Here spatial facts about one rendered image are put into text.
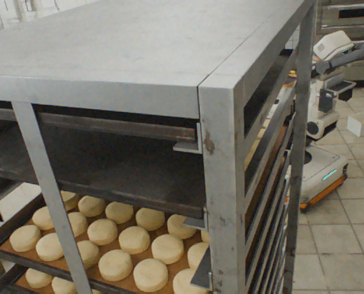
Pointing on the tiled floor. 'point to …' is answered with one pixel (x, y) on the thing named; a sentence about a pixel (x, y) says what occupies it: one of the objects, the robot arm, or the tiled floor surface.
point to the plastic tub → (363, 123)
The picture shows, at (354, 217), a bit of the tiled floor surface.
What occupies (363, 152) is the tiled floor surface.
